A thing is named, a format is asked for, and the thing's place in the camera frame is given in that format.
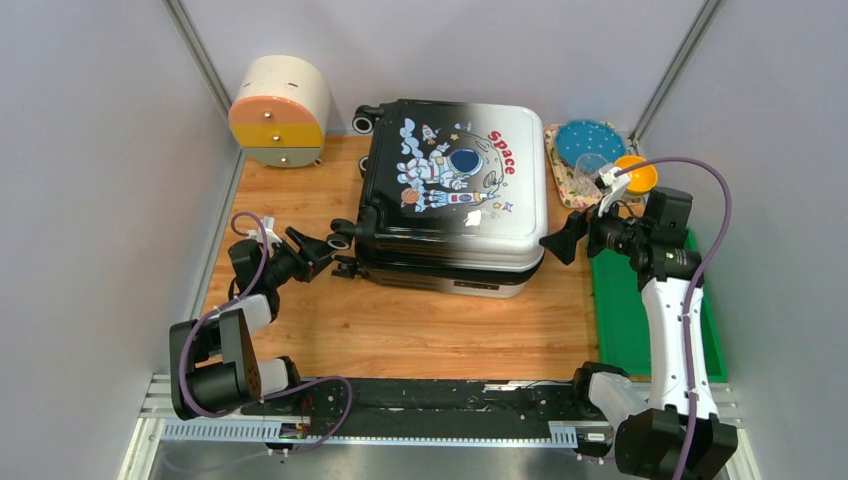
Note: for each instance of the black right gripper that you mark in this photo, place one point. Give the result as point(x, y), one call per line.
point(562, 242)

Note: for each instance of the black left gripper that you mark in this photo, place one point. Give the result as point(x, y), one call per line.
point(319, 254)

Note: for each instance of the astronaut print suitcase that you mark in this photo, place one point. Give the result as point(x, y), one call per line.
point(453, 198)

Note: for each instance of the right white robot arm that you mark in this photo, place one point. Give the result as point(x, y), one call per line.
point(675, 432)

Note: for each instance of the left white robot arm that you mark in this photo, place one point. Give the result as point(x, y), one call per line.
point(214, 369)

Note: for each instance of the floral placemat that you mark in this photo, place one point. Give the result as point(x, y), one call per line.
point(563, 174)

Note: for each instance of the clear plastic cup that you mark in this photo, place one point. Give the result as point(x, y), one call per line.
point(585, 172)

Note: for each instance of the orange bowl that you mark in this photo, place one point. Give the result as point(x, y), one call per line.
point(643, 179)

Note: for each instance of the teal dotted plate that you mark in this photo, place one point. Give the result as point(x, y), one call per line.
point(579, 137)

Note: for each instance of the green plastic tray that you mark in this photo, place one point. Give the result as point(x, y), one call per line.
point(622, 324)

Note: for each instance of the cream mini drawer cabinet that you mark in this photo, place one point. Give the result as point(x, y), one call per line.
point(280, 113)

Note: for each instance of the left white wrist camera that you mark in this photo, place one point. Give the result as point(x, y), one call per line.
point(265, 228)

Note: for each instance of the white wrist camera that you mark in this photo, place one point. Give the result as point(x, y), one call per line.
point(612, 183)
point(265, 228)

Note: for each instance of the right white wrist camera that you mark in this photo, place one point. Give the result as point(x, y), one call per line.
point(612, 183)

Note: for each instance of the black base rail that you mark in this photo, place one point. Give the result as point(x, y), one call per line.
point(432, 408)

